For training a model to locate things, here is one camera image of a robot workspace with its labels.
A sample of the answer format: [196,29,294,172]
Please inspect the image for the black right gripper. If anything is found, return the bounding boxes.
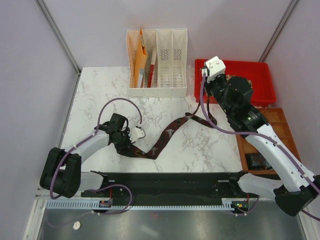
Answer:
[201,72,234,116]

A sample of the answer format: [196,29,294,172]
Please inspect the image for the dark red patterned tie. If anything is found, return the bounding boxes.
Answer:
[116,103,213,160]

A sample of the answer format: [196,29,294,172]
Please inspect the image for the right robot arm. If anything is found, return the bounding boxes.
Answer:
[200,74,320,217]

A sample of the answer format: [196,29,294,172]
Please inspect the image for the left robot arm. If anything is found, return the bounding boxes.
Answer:
[39,113,131,200]

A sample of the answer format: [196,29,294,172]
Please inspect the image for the floral cream patterned tie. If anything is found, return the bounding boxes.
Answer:
[225,74,253,89]

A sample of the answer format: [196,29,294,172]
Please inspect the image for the red plastic bin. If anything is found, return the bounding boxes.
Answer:
[194,59,276,108]

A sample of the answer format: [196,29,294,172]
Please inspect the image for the white file organizer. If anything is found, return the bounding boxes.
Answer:
[126,28,188,98]

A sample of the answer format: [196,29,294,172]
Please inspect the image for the grey folder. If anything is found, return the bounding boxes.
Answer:
[137,68,145,88]

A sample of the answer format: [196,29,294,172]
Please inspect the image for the red white booklet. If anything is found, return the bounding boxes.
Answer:
[147,47,158,88]

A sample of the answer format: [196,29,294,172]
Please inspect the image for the orange envelope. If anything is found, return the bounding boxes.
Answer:
[134,28,148,88]

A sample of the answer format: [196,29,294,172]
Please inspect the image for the dark rolled tie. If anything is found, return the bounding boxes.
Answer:
[245,153,273,171]

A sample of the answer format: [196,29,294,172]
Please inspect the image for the brown compartment tray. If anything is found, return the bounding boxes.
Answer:
[236,107,300,176]

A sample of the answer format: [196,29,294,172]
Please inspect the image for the crumpled white paper ball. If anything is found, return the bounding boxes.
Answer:
[72,221,81,230]

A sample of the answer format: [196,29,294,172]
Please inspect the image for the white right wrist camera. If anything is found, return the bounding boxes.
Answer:
[201,56,226,83]

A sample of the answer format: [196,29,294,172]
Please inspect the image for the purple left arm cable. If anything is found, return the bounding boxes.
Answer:
[49,98,143,200]

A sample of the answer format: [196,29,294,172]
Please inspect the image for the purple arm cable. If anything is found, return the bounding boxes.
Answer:
[49,98,143,200]
[201,72,320,222]

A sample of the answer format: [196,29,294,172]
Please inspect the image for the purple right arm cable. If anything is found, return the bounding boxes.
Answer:
[201,72,320,222]

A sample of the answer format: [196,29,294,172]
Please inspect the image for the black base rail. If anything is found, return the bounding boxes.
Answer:
[81,172,256,205]

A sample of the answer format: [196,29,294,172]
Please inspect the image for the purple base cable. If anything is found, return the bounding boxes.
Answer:
[44,184,133,229]

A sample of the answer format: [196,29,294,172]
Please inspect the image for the white cable duct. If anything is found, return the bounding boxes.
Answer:
[45,198,241,211]

